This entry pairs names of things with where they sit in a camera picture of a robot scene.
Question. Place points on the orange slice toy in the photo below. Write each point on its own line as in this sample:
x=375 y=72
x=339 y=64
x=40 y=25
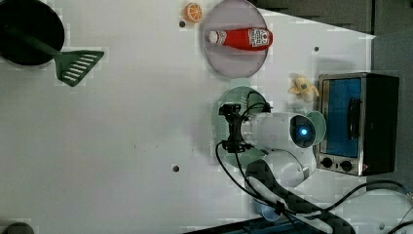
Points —
x=193 y=12

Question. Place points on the black round pan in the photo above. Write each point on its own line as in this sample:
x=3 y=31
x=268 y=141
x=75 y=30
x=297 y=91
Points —
x=36 y=19

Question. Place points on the dark green spatula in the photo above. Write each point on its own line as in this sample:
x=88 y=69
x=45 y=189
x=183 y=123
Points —
x=71 y=67

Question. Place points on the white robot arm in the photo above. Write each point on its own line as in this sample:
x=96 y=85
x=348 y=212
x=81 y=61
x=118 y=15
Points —
x=268 y=148

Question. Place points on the grey round plate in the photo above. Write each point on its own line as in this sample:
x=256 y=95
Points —
x=231 y=62

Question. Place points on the silver blue toaster oven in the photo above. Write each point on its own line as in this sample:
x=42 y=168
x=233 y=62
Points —
x=360 y=112

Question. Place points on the plush peeled banana toy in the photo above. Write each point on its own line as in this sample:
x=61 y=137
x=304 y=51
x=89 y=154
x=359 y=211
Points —
x=304 y=88

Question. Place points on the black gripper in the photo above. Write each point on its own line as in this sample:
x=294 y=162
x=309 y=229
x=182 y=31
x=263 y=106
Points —
x=235 y=144

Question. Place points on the mint green cup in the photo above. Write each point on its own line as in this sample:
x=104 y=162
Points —
x=320 y=124

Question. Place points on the light blue cup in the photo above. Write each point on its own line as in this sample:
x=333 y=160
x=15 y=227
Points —
x=265 y=211

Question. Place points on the mint green plastic strainer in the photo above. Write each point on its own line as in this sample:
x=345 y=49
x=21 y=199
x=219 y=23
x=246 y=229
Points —
x=252 y=103

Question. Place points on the red plush ketchup bottle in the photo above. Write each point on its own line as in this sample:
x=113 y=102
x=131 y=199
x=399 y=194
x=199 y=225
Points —
x=245 y=39

